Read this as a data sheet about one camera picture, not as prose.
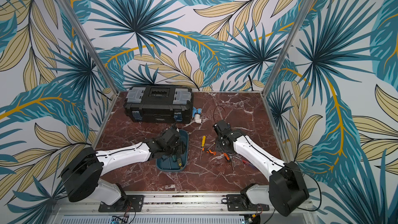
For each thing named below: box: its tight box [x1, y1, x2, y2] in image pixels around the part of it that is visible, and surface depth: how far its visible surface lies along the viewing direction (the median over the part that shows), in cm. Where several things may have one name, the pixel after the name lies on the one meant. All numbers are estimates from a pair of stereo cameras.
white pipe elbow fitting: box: [194, 113, 202, 124], surface depth 105 cm
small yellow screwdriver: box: [200, 135, 207, 161], surface depth 94 cm
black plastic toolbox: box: [123, 84, 194, 124], surface depth 95 cm
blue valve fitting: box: [192, 106, 202, 118], surface depth 108 cm
